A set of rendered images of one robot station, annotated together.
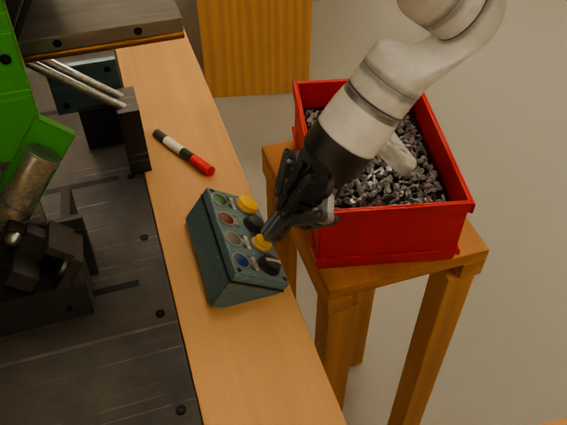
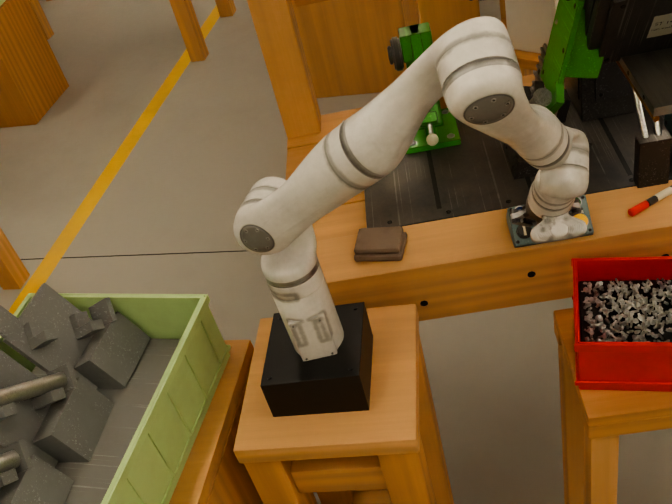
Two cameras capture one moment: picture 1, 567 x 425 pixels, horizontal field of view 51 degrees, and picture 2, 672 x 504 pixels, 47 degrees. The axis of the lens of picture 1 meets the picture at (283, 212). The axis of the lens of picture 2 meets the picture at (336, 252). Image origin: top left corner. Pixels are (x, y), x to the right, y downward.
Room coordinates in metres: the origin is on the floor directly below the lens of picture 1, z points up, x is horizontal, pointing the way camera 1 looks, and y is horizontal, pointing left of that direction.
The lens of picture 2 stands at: (0.64, -1.15, 1.92)
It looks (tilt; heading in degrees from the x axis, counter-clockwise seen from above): 39 degrees down; 117
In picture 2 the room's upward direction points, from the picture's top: 16 degrees counter-clockwise
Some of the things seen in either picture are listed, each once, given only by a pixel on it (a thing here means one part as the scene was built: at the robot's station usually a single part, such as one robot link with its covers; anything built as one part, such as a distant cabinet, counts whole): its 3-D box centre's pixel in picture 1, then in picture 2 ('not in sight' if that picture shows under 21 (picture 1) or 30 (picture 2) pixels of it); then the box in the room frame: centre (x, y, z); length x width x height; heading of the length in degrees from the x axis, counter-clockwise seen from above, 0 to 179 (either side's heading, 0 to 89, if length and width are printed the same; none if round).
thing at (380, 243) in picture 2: not in sight; (380, 243); (0.17, -0.02, 0.91); 0.10 x 0.08 x 0.03; 5
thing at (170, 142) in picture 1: (182, 152); (655, 198); (0.68, 0.15, 0.91); 0.13 x 0.02 x 0.02; 46
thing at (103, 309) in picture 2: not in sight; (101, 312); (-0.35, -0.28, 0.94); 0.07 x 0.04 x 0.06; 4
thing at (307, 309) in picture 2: not in sight; (305, 304); (0.13, -0.31, 1.03); 0.09 x 0.09 x 0.17; 21
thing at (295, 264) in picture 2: not in sight; (278, 233); (0.12, -0.31, 1.19); 0.09 x 0.09 x 0.17; 0
